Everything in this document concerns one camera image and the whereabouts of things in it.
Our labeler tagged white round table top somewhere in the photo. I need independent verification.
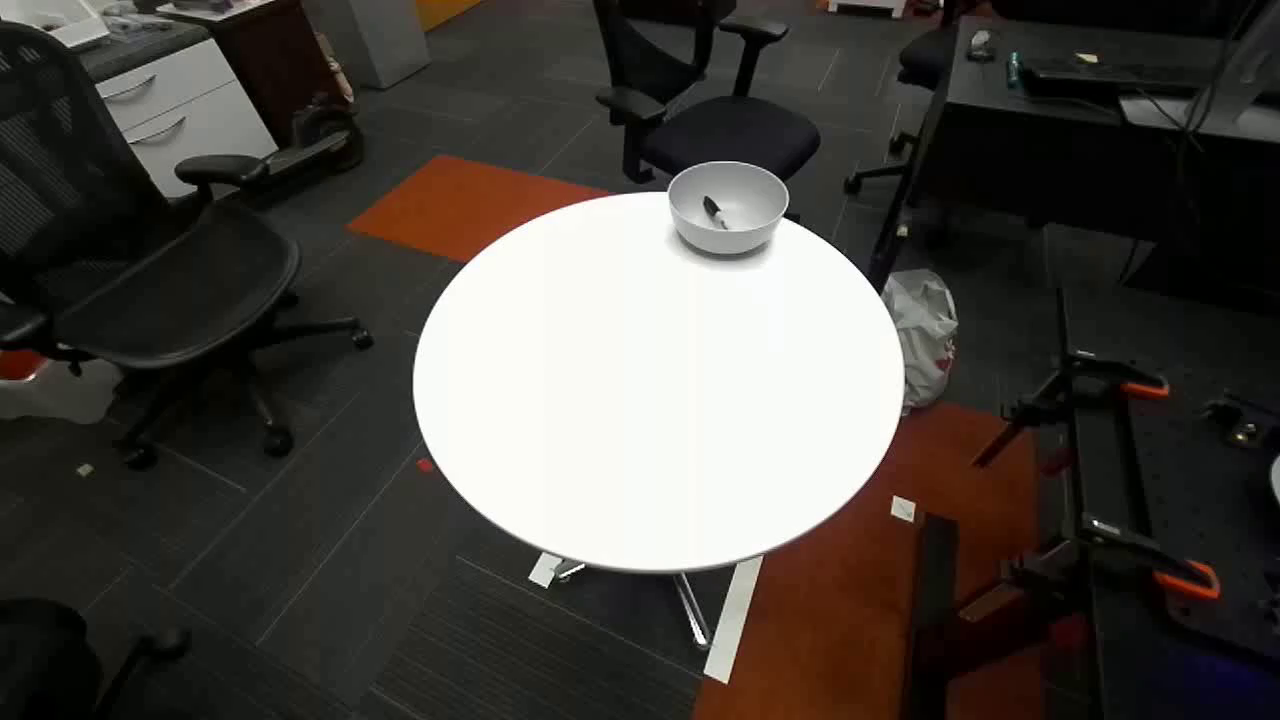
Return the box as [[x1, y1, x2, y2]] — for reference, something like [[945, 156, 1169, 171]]
[[407, 188, 910, 576]]

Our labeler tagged black padded office chair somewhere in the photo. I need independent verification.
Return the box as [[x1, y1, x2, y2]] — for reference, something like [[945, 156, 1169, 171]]
[[588, 0, 825, 188]]

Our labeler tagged black workbench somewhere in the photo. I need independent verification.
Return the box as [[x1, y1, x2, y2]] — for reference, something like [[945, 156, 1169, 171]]
[[1052, 279, 1280, 720]]

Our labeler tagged white plastic bag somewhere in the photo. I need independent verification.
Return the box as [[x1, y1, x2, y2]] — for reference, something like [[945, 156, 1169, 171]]
[[879, 265, 963, 416]]

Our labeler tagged black mesh office chair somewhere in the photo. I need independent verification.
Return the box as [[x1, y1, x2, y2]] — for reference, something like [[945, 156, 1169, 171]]
[[0, 18, 378, 474]]

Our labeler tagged orange handled bar clamp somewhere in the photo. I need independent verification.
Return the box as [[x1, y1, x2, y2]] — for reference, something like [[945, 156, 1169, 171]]
[[974, 348, 1176, 474], [999, 514, 1228, 614]]

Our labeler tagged white drawer cabinet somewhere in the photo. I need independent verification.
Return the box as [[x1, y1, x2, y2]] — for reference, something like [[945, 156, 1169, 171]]
[[92, 31, 279, 203]]

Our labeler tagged black electric scooter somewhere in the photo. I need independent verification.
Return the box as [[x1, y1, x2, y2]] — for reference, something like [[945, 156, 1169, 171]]
[[231, 102, 367, 207]]

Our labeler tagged black chair with castor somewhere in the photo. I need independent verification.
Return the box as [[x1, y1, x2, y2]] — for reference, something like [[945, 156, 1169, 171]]
[[0, 597, 196, 720]]

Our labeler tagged black keyboard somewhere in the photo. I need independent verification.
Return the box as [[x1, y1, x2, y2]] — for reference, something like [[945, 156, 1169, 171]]
[[1016, 53, 1224, 104]]

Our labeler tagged black office desk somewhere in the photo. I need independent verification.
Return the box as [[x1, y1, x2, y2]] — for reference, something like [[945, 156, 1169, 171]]
[[865, 14, 1280, 319]]

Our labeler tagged metal table base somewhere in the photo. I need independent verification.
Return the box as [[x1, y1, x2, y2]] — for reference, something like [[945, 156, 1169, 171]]
[[523, 549, 767, 687]]

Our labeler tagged white box with red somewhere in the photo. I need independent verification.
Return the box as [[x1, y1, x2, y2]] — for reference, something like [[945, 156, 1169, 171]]
[[0, 346, 129, 430]]

